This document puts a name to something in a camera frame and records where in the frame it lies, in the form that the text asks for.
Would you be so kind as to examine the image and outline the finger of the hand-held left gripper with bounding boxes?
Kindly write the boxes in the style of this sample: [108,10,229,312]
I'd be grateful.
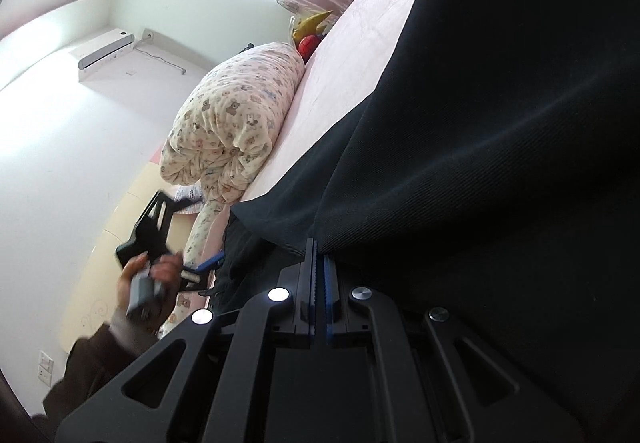
[184,253,224,275]
[180,270,217,298]

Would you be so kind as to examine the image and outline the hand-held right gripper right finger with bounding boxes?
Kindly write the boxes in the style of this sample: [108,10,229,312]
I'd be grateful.
[324,253,587,443]

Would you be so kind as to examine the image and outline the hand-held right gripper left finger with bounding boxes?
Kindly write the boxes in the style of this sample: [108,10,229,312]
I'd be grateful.
[55,238,321,443]

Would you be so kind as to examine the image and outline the black pants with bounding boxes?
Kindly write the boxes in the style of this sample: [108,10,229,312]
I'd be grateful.
[220,0,640,424]

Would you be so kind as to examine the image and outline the person's left forearm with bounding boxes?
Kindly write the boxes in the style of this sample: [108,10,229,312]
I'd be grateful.
[42,320,161,430]

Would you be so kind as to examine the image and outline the person's left hand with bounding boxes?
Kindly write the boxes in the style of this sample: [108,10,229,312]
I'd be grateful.
[111,252,184,336]

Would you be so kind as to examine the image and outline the bear printed quilt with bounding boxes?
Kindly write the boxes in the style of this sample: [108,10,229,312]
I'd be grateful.
[160,42,307,269]

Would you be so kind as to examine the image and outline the white air conditioner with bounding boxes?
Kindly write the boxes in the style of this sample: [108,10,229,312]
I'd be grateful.
[77,29,137,84]

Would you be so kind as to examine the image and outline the pink bed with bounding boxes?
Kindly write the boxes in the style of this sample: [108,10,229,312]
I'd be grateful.
[160,0,463,339]

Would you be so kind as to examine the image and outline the white wall switch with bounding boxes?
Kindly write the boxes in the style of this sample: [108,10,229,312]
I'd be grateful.
[39,350,55,386]

